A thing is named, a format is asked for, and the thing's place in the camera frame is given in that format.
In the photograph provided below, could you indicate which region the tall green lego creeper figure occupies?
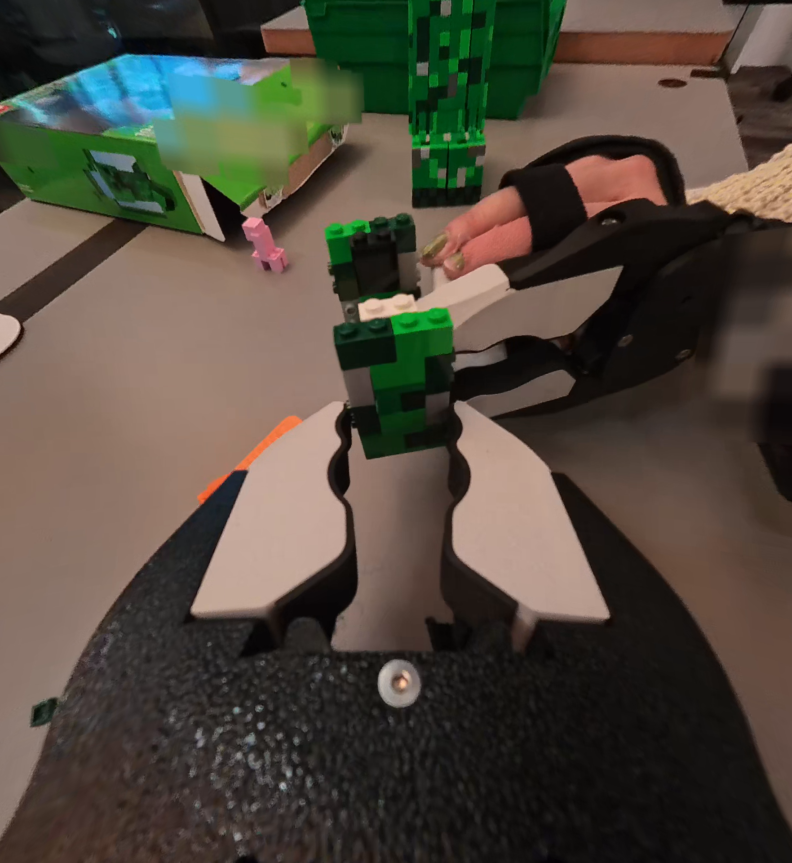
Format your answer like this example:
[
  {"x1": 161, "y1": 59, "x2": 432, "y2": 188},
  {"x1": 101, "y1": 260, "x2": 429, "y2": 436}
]
[{"x1": 406, "y1": 0, "x2": 499, "y2": 209}]

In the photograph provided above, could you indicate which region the large green brick creeper model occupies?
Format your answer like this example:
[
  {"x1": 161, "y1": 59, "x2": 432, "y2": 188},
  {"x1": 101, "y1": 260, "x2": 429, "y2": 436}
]
[{"x1": 300, "y1": 0, "x2": 569, "y2": 122}]

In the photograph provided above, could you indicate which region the green lego block assembly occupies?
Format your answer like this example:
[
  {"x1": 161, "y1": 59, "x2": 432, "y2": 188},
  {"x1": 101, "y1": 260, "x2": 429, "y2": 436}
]
[{"x1": 324, "y1": 214, "x2": 456, "y2": 461}]

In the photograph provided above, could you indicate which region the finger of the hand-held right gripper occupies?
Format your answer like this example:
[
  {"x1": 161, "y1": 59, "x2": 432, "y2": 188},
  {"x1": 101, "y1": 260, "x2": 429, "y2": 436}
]
[
  {"x1": 420, "y1": 264, "x2": 626, "y2": 337},
  {"x1": 452, "y1": 345, "x2": 580, "y2": 420}
]

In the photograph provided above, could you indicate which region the green lego set box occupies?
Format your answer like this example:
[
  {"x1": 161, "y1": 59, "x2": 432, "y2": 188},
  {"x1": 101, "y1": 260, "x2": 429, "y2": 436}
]
[{"x1": 0, "y1": 54, "x2": 364, "y2": 242}]

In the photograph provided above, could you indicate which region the orange lego brick separator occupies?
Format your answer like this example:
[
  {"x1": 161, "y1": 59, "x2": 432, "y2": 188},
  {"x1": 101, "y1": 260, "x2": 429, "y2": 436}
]
[{"x1": 196, "y1": 414, "x2": 303, "y2": 504}]

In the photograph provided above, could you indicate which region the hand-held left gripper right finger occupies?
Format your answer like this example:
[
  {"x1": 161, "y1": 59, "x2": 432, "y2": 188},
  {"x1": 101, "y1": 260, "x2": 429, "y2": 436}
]
[{"x1": 440, "y1": 402, "x2": 611, "y2": 654}]

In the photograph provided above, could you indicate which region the pink lego pig figure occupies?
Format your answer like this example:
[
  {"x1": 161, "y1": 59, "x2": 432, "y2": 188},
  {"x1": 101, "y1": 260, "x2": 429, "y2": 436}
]
[{"x1": 241, "y1": 216, "x2": 289, "y2": 275}]

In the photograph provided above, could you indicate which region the wooden board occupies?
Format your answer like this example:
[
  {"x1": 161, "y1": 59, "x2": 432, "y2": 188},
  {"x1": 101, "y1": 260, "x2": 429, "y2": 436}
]
[{"x1": 260, "y1": 5, "x2": 735, "y2": 66}]

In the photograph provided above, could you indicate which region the person's right hand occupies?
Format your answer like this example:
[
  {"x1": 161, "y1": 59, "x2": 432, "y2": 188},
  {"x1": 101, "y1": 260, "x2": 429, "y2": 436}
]
[{"x1": 420, "y1": 154, "x2": 666, "y2": 275}]

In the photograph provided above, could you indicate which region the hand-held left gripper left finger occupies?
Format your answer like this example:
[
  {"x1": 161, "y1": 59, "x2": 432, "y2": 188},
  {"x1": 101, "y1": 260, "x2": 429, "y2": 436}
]
[{"x1": 190, "y1": 402, "x2": 358, "y2": 651}]

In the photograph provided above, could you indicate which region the person's right forearm knit sleeve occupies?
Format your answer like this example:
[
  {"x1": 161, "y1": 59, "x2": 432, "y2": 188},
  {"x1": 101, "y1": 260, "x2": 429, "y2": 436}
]
[{"x1": 684, "y1": 133, "x2": 792, "y2": 225}]

